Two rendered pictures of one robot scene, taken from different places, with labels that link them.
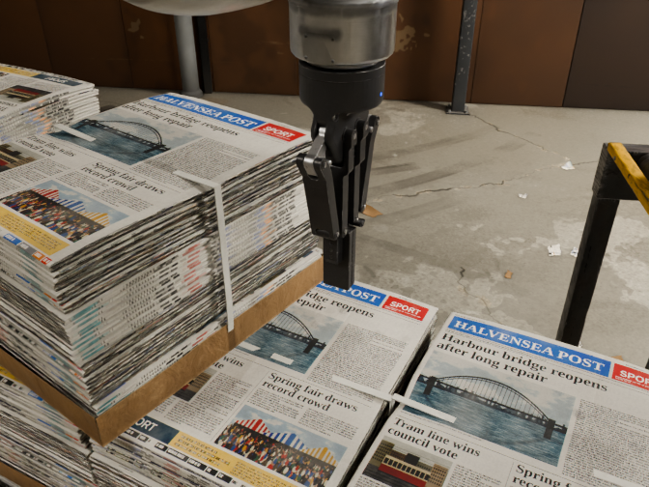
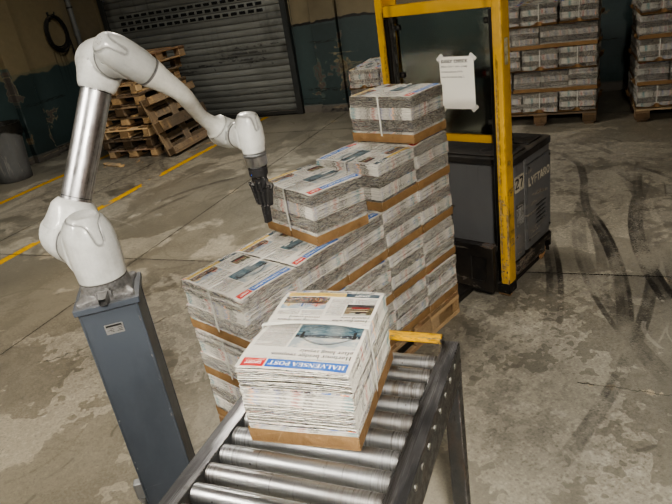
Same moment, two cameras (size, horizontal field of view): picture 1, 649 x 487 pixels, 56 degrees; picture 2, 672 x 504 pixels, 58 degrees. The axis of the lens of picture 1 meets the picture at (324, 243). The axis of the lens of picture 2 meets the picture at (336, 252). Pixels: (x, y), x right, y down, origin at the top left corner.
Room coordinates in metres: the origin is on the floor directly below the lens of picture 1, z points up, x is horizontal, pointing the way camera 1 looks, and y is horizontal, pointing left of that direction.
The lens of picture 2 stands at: (1.45, -2.16, 1.81)
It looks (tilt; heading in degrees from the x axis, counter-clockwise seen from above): 24 degrees down; 107
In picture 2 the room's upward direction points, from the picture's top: 9 degrees counter-clockwise
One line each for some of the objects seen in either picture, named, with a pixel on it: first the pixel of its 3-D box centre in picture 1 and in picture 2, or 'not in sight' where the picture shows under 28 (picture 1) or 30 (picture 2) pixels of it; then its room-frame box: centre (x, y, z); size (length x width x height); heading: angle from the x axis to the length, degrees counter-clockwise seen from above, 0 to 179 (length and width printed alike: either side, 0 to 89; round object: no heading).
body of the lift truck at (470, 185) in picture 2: not in sight; (483, 202); (1.34, 1.54, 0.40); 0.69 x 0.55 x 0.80; 152
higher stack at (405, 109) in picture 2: not in sight; (407, 211); (0.97, 0.82, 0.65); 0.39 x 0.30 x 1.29; 152
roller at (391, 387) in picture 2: not in sight; (348, 384); (1.02, -0.82, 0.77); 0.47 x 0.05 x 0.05; 172
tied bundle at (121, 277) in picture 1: (141, 238); (313, 202); (0.66, 0.23, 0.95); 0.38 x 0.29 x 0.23; 143
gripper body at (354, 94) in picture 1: (341, 109); (259, 177); (0.53, -0.02, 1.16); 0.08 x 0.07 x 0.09; 152
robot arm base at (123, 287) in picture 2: not in sight; (105, 285); (0.20, -0.66, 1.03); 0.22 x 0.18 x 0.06; 118
